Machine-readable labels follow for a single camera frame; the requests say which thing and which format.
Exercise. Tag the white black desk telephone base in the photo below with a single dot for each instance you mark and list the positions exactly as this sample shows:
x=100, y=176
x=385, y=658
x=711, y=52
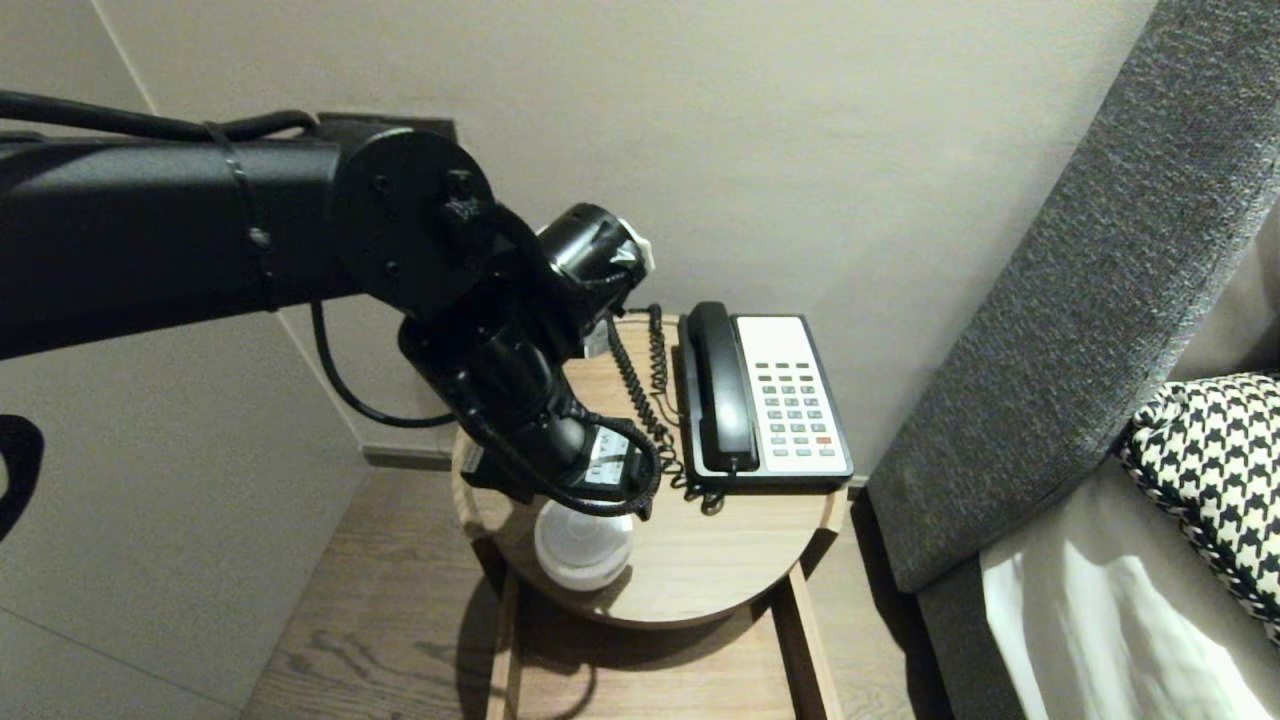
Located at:
x=790, y=380

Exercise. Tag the curved wooden table drawer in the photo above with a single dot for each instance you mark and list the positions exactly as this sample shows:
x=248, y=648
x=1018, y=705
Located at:
x=650, y=680

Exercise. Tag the round wooden bedside table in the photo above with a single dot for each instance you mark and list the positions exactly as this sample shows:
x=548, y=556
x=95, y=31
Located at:
x=700, y=560

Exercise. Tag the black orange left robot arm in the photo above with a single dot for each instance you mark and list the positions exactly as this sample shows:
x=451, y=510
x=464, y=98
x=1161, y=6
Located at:
x=150, y=230

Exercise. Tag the grey wall baseboard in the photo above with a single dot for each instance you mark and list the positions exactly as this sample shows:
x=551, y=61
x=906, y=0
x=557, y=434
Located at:
x=410, y=459

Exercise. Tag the beige bed pillow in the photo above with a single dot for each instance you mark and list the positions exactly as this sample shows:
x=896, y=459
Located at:
x=1235, y=310

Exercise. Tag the white round lidded cup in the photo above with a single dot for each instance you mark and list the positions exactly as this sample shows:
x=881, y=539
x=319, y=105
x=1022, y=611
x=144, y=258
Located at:
x=585, y=555

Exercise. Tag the black white houndstooth pillow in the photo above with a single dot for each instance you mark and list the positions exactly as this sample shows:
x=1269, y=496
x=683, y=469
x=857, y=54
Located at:
x=1210, y=460

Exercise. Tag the black telephone handset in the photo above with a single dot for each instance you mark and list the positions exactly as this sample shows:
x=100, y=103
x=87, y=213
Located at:
x=720, y=400

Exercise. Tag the white bed sheet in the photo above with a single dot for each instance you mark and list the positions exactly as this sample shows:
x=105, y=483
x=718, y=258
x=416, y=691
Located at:
x=1100, y=620

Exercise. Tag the grey fabric headboard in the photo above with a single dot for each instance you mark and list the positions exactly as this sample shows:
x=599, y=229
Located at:
x=1100, y=300

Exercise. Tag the grey fabric bed base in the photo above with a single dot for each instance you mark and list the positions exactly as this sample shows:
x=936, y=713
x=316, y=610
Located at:
x=955, y=650

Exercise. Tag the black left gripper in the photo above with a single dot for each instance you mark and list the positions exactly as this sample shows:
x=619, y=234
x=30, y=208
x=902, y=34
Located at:
x=605, y=460

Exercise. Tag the dark wall switch panel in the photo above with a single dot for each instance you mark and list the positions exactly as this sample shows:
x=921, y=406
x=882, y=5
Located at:
x=442, y=127

